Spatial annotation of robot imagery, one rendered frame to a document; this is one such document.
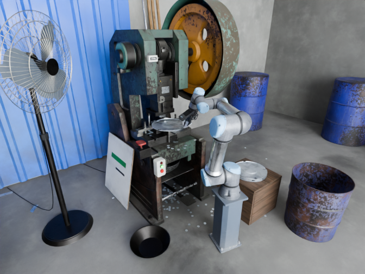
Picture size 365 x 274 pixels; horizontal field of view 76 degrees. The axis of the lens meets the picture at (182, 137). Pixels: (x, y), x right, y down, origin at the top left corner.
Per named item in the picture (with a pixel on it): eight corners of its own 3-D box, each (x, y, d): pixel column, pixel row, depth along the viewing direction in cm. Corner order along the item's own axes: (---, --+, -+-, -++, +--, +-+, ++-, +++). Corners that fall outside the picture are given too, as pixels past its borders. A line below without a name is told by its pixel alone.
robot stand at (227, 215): (241, 245, 176) (248, 197, 158) (220, 253, 170) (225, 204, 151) (228, 228, 192) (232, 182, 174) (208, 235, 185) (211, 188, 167)
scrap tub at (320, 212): (345, 226, 193) (363, 178, 173) (323, 254, 169) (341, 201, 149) (296, 201, 223) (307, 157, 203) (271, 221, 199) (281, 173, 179)
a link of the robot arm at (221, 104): (263, 116, 122) (224, 93, 165) (244, 118, 119) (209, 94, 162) (259, 136, 127) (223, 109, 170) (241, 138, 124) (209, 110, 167)
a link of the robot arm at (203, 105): (215, 104, 155) (210, 94, 162) (199, 105, 152) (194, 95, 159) (213, 113, 160) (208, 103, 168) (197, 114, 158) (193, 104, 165)
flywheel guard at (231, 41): (235, 105, 194) (245, -9, 161) (211, 112, 178) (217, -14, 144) (164, 86, 267) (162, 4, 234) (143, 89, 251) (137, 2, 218)
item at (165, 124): (166, 117, 211) (166, 116, 211) (193, 123, 196) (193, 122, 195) (144, 126, 189) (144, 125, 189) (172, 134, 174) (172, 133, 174)
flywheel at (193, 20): (232, 100, 201) (246, 4, 169) (216, 104, 190) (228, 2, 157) (181, 82, 251) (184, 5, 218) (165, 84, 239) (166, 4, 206)
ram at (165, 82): (176, 110, 192) (176, 74, 180) (161, 113, 184) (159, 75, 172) (164, 105, 205) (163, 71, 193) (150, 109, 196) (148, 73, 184)
